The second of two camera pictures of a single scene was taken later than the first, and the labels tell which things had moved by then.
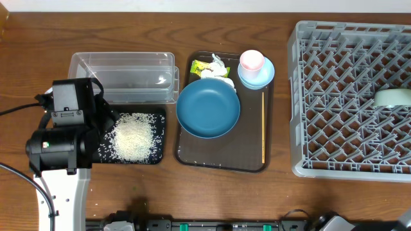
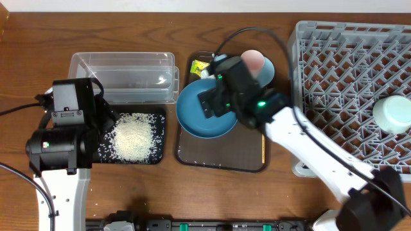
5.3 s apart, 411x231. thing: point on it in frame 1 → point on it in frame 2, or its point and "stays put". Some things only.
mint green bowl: [392, 97] → [392, 113]
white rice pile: [130, 138] stays put
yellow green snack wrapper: [198, 66] stays put
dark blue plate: [208, 108] stays put
